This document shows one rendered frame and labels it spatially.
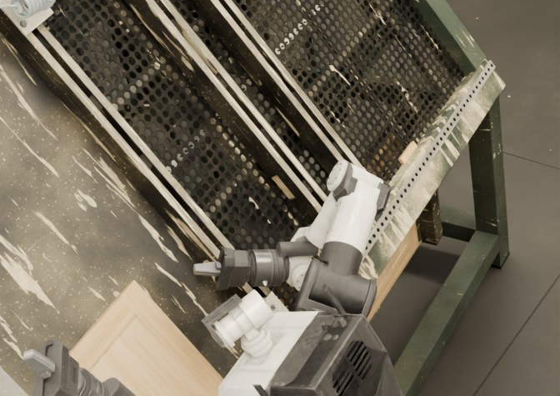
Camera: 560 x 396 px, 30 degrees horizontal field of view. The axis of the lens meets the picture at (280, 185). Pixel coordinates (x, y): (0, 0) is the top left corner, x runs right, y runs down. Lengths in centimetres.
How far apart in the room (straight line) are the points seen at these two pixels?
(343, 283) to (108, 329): 59
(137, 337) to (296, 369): 61
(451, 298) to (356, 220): 150
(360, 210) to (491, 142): 142
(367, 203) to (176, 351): 61
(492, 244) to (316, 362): 200
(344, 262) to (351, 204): 14
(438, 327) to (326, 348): 166
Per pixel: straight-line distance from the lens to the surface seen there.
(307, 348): 205
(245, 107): 277
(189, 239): 261
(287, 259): 248
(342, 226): 227
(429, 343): 361
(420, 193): 315
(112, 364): 247
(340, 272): 222
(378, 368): 208
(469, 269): 383
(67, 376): 191
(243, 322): 207
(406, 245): 374
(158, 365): 253
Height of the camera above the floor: 292
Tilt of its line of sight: 39 degrees down
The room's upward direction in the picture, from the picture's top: 14 degrees counter-clockwise
